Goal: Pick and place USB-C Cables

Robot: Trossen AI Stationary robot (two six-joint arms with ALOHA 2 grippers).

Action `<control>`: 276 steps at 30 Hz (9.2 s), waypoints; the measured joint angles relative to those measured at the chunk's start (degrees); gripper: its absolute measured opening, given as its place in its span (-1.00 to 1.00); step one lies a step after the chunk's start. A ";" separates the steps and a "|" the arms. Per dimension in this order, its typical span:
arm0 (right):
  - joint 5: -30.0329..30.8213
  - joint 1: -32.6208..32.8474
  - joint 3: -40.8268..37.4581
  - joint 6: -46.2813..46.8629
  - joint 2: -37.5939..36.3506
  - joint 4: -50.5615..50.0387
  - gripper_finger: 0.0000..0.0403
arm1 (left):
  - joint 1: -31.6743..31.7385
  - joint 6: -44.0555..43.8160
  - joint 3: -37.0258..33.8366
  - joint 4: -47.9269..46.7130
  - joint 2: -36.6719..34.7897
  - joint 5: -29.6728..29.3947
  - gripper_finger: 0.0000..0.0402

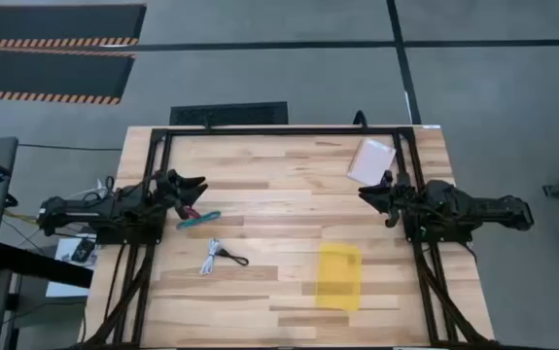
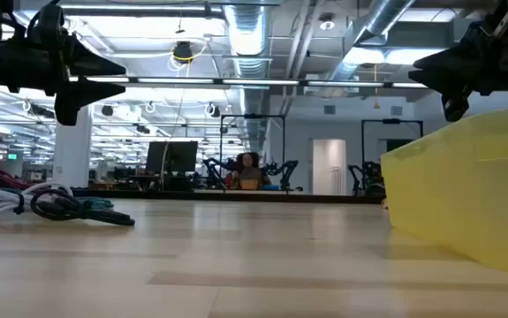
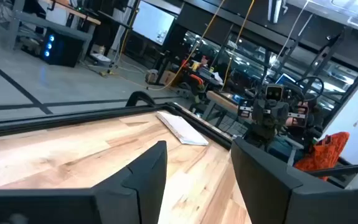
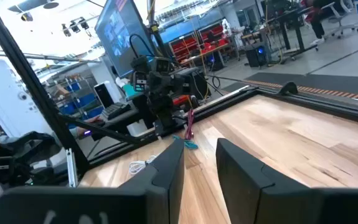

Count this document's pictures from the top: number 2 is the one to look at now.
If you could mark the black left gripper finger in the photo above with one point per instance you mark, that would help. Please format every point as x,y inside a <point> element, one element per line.
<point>72,99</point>
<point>90,64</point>

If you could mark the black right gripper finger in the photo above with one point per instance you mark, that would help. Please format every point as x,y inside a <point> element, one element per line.
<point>457,59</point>
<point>454,88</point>

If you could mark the black background robot arm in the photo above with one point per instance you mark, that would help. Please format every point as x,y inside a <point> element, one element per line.
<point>211,165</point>
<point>289,170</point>
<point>370,174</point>

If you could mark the white building pillar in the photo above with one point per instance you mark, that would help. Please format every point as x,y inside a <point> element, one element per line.
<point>72,154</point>

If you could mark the green exit sign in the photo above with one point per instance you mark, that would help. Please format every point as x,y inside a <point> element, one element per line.
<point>12,156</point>

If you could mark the translucent yellow plastic bin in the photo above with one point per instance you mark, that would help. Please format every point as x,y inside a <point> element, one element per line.
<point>457,199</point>

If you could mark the black computer monitor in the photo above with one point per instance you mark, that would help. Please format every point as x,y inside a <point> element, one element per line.
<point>178,156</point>

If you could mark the round ceiling fixture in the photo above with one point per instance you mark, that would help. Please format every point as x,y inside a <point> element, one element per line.
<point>327,25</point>

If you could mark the dark office desk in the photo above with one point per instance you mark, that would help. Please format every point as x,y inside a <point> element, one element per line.
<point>178,183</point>

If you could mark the white door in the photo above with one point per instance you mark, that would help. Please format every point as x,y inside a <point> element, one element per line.
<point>328,163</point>

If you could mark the long overhead light bar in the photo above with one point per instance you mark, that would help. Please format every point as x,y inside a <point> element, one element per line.
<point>258,82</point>

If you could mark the person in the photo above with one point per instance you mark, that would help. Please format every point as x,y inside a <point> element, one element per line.
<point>249,172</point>

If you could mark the small orange box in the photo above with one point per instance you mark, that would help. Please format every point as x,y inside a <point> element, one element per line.
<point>249,184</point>

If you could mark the small blue tray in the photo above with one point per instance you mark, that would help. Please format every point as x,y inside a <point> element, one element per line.
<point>271,187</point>

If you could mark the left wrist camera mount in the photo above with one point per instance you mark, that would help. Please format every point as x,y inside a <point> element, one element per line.
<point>48,20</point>

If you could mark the square wall vent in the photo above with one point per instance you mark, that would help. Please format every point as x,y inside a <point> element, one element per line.
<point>329,110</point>
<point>396,111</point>

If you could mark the black robot station frame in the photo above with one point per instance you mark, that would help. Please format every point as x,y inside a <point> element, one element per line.
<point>253,116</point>
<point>390,121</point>

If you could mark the slanted silver ventilation duct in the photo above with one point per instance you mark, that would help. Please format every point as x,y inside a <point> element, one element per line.
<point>384,15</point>

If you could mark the straight silver ventilation duct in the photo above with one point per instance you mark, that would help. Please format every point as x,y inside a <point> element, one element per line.
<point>248,31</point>

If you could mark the black table edge rail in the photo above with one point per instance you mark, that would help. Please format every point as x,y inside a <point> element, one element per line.
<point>236,197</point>

